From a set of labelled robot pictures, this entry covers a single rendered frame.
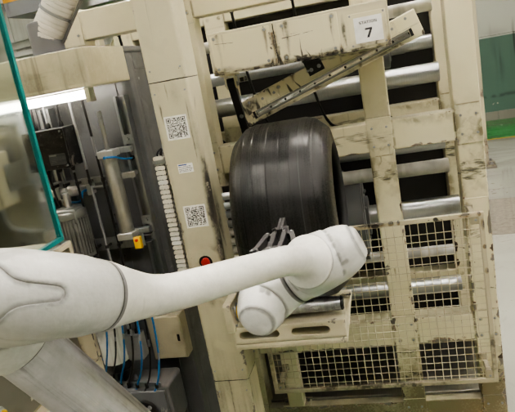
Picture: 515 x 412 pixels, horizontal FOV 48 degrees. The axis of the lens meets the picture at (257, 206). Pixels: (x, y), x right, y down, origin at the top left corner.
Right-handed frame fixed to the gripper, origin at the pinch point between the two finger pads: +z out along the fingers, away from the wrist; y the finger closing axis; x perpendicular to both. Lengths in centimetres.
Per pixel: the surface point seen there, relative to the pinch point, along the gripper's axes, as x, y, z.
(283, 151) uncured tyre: -13.0, -0.2, 23.4
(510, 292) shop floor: 157, -93, 198
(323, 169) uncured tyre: -6.9, -10.9, 20.6
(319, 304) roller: 36.0, -2.5, 18.4
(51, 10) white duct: -64, 80, 70
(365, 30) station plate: -36, -28, 64
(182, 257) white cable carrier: 20, 41, 30
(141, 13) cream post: -57, 37, 41
